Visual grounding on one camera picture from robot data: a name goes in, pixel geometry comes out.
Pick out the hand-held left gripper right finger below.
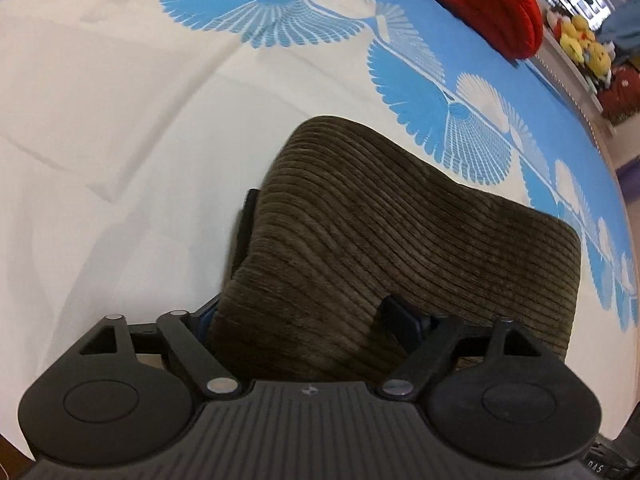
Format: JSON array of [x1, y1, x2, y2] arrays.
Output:
[[377, 294, 544, 402]]

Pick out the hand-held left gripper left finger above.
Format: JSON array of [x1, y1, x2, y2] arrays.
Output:
[[75, 295, 242, 401]]

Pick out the brown corduroy pants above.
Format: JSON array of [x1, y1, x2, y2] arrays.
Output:
[[207, 116, 584, 383]]

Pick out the blue white patterned bed sheet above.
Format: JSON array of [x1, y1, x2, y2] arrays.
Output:
[[0, 0, 640, 461]]

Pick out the white shelf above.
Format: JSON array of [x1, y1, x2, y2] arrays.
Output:
[[534, 24, 622, 137]]

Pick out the red plush toy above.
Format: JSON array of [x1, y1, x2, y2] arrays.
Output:
[[599, 64, 640, 125]]

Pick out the red blanket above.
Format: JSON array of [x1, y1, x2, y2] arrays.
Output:
[[362, 0, 544, 62]]

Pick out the yellow plush toy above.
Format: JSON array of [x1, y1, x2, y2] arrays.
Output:
[[556, 14, 615, 80]]

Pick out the blue cloth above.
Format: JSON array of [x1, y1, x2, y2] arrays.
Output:
[[596, 1, 640, 47]]

